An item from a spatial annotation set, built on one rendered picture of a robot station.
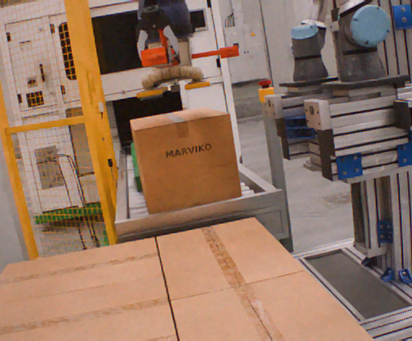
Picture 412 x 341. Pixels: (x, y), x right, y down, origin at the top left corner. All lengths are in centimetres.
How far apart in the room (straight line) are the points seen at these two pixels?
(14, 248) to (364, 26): 213
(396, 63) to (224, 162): 80
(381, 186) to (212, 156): 69
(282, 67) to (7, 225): 921
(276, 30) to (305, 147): 936
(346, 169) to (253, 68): 930
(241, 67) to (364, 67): 926
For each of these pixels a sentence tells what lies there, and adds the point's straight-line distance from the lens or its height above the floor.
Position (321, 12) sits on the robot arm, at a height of 132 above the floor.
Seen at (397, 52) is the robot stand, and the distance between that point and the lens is 191.
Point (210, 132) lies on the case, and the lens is 207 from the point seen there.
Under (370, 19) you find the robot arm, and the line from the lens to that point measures 150.
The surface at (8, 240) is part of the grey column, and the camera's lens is 286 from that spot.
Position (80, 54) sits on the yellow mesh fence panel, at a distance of 272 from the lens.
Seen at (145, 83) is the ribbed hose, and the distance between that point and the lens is 195.
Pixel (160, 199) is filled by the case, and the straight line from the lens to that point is 209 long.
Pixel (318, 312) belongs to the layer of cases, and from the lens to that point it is 123.
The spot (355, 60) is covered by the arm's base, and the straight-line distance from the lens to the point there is 165.
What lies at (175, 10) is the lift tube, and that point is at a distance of 205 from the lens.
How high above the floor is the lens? 114
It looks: 11 degrees down
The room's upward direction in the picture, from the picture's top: 9 degrees counter-clockwise
